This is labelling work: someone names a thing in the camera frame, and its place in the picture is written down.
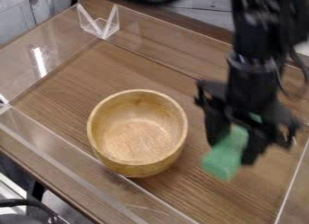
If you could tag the clear acrylic corner bracket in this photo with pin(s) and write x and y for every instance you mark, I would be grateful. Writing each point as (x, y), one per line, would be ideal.
(99, 27)

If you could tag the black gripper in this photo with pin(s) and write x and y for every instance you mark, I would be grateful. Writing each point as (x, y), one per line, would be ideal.
(246, 101)

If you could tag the black table leg bracket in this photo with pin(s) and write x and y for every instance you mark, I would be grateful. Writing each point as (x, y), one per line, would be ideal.
(41, 212)

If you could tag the clear acrylic tray wall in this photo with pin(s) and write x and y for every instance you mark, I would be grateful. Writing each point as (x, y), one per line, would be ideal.
(112, 190)

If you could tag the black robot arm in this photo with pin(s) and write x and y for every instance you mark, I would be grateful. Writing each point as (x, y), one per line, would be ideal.
(269, 27)

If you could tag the green rectangular block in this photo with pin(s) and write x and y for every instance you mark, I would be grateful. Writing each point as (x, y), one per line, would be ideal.
(222, 161)

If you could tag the brown wooden bowl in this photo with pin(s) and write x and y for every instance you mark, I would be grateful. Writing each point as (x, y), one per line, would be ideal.
(136, 129)

